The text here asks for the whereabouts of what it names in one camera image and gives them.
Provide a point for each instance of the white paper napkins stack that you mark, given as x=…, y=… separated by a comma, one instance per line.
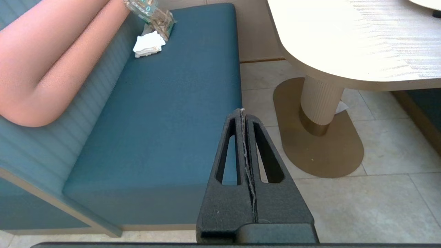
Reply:
x=149, y=44

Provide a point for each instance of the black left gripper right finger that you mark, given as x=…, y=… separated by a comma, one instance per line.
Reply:
x=279, y=206

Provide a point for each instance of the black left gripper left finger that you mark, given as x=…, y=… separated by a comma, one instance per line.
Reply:
x=224, y=210

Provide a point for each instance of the pink cylindrical backrest bolster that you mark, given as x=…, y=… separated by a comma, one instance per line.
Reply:
x=51, y=62

